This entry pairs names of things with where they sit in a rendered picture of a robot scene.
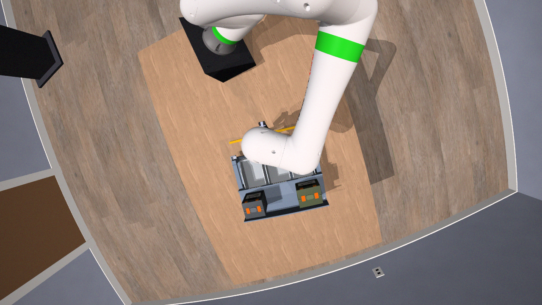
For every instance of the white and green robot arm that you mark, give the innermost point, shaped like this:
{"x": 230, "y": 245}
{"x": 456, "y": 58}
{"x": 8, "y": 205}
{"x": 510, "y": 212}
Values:
{"x": 343, "y": 32}

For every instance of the dark grey tool case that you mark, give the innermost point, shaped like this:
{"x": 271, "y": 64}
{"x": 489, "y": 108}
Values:
{"x": 254, "y": 204}

